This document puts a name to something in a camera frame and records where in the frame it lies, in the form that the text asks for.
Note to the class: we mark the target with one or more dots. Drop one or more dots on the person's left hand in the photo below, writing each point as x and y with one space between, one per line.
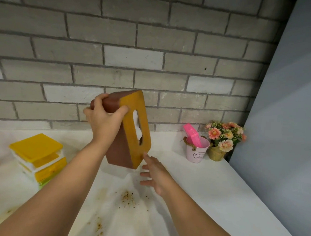
104 123

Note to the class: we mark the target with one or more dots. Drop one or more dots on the person's right hand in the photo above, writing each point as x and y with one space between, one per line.
159 178

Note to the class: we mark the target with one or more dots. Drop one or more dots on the white countertop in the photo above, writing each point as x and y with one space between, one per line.
232 201

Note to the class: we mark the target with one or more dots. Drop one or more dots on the brown tissue box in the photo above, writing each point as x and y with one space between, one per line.
121 151

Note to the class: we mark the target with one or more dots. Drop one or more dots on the yellow mini drawer organizer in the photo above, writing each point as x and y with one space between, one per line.
36 146

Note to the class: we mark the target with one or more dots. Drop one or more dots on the pink metal bucket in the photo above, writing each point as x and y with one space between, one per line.
196 154

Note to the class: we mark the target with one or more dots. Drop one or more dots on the person's left forearm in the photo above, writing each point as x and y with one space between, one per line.
54 194

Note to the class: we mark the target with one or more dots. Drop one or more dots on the artificial flowers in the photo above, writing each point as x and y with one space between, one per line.
216 154

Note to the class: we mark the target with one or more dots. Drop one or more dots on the person's right forearm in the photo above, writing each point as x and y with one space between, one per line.
203 226

